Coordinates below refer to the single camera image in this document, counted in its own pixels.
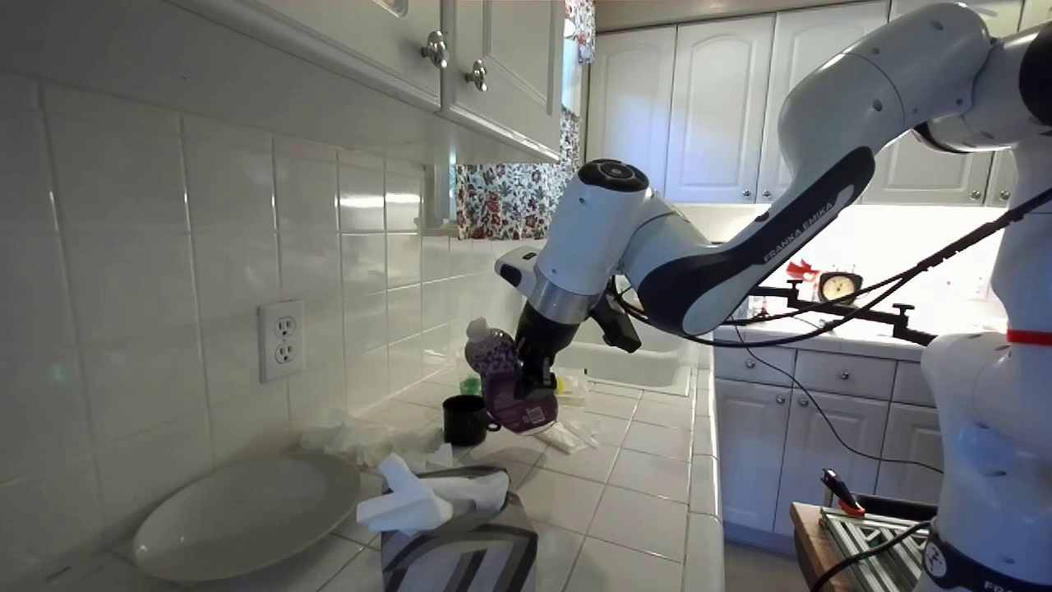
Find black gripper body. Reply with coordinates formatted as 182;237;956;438
513;302;585;373

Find purple dish soap bottle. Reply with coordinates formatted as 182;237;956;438
459;316;563;438

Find black measuring cup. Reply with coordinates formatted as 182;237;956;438
439;390;494;449

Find floral curtain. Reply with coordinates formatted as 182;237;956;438
451;0;602;244

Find crumpled white wrap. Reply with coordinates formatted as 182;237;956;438
292;421;439;474

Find white tissue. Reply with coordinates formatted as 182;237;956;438
353;453;513;540

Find striped tissue box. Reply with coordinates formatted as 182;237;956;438
378;491;542;592

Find white base cabinets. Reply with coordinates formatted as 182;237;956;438
713;337;951;540

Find white electrical outlet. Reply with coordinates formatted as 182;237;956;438
256;300;310;385

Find metal cabinet knob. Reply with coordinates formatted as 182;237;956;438
419;26;453;73
459;54;494;95

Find small round clock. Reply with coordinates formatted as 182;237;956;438
816;267;866;310

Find wooden table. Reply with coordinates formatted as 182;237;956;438
789;499;946;592

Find white oval plate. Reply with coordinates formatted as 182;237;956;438
128;446;365;585

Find red and black clamp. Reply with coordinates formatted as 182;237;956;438
818;468;869;520

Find metal device on table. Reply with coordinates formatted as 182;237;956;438
818;505;933;592

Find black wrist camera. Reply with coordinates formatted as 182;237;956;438
587;292;649;354

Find thin black hanging cable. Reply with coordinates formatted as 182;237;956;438
727;325;946;479

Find white arched-door wall cabinets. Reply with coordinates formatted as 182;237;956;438
585;0;1052;211

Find white wall cabinet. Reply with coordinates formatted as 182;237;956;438
185;0;570;168

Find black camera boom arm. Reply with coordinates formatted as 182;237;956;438
754;278;946;353

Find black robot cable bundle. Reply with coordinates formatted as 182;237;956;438
611;183;1052;353

